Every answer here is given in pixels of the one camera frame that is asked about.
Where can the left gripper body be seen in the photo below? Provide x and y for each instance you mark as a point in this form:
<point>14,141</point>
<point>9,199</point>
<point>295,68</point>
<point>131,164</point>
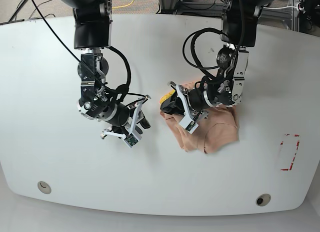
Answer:
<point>193,103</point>

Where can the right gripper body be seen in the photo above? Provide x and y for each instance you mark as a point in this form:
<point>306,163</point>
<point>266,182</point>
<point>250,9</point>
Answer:
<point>124,119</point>

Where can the peach t-shirt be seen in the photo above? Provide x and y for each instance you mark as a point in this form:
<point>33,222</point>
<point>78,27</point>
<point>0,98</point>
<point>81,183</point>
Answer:
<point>219,129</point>

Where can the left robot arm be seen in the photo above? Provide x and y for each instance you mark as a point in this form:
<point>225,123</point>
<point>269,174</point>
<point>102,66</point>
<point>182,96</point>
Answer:
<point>223,83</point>

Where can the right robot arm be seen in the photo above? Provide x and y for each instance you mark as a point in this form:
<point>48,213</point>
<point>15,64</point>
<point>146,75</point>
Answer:
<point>93,21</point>

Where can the left table grommet hole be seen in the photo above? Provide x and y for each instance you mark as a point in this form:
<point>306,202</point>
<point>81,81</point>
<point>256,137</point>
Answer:
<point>44,187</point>

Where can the table grommet hole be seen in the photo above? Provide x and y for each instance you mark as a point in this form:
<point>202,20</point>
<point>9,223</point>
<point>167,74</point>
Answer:
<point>263,200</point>
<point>44,187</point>

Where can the red tape rectangle marking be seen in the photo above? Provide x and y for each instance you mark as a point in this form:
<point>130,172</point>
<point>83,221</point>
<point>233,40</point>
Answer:
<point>288,150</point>

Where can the right table grommet hole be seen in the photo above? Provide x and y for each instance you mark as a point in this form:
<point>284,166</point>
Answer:
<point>263,200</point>

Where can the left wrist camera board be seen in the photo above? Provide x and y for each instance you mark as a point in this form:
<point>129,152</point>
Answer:
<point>188,124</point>

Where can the aluminium frame stand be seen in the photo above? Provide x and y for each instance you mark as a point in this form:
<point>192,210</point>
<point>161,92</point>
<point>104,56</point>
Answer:
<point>286,11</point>

